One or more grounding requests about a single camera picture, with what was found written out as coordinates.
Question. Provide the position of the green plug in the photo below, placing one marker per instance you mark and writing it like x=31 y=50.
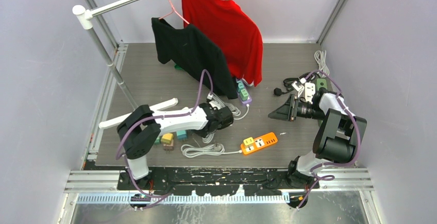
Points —
x=157 y=140

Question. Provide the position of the black garment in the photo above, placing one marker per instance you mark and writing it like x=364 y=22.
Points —
x=194 y=52

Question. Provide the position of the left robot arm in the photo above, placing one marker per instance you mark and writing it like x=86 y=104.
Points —
x=140 y=129

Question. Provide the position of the teal plug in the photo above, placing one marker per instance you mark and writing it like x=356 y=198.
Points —
x=182 y=135

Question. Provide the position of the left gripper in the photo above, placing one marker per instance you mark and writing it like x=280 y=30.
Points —
x=204 y=134

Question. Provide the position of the pink plug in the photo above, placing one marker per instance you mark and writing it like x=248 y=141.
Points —
x=168 y=147

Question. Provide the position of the red sweater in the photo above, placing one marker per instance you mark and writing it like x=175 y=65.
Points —
x=239 y=38

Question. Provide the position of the purple power strip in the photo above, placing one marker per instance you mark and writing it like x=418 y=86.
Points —
x=243 y=92

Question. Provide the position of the pink hanger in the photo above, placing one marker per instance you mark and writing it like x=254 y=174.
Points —
x=174 y=11

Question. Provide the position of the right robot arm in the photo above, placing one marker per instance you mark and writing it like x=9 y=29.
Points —
x=337 y=141

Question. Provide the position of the green power strip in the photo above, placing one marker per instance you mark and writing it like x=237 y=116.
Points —
x=321 y=83

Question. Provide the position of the metal clothes rack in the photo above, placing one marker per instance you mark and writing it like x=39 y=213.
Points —
x=85 y=17

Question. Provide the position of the white power strip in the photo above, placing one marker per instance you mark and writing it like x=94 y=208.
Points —
x=309 y=92

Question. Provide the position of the orange power strip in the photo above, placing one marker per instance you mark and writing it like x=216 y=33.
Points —
x=260 y=143

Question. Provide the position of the yellow plug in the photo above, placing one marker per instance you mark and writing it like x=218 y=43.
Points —
x=248 y=142
x=167 y=139

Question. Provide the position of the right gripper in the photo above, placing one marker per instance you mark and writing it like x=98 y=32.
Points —
x=288 y=111

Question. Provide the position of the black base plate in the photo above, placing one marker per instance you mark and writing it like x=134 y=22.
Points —
x=183 y=181

